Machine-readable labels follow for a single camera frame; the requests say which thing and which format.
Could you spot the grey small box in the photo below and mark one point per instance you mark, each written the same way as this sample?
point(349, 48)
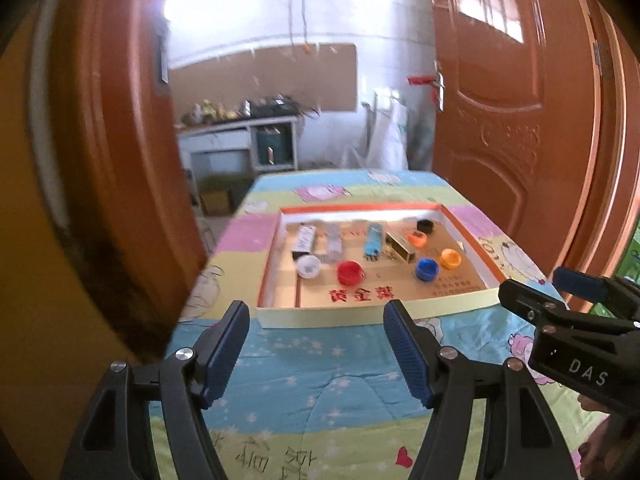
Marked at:
point(332, 242)

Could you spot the white bottle cap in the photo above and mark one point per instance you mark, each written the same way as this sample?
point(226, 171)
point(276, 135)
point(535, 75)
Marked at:
point(307, 266)

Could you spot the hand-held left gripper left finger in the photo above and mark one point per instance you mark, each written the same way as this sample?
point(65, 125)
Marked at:
point(225, 355)

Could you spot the black bottle cap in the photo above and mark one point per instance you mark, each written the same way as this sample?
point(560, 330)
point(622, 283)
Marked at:
point(424, 226)

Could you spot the orange bottle cap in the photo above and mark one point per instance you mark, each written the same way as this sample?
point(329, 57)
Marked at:
point(416, 237)

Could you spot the teal flower print box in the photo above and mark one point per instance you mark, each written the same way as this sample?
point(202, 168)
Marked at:
point(373, 240)

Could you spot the shiny gold box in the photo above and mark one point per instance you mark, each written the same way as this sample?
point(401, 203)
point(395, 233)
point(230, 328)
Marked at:
point(400, 248)

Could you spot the black gas stove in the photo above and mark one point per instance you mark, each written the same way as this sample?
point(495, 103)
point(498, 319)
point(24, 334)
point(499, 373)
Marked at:
point(272, 105)

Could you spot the shallow cardboard tray box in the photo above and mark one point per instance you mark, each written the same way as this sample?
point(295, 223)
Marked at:
point(350, 317)

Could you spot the cartoon printed tablecloth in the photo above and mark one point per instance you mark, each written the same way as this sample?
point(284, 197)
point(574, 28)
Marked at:
point(310, 385)

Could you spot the brown wooden door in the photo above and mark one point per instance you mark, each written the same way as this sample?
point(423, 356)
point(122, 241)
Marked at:
point(500, 110)

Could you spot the white plastic bags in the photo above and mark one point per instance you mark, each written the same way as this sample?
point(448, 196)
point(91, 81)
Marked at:
point(390, 130)

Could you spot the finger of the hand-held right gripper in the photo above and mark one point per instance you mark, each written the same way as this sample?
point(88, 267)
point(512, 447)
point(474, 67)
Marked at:
point(530, 300)
point(580, 282)

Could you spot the person's right hand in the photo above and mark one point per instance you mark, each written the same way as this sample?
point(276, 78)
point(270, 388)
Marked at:
point(597, 440)

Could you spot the yellow-orange bottle cap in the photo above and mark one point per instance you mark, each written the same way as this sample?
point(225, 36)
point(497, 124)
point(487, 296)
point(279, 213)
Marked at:
point(450, 258)

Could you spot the cardboard wall panel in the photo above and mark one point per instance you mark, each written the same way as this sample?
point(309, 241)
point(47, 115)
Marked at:
point(260, 80)

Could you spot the white cartoon print box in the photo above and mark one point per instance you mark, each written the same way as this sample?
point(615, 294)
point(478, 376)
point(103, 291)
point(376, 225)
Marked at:
point(303, 238)

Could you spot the blue bottle cap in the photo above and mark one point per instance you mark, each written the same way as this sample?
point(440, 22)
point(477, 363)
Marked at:
point(426, 268)

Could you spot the white kitchen counter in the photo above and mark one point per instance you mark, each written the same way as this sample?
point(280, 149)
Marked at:
point(220, 145)

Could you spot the small cardboard box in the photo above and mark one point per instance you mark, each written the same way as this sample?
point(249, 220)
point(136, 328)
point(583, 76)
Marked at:
point(215, 200)

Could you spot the red bottle cap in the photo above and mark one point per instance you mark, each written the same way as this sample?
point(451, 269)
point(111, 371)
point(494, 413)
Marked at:
point(349, 272)

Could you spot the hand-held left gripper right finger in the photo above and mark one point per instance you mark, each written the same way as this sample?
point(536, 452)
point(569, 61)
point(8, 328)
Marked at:
point(407, 355)

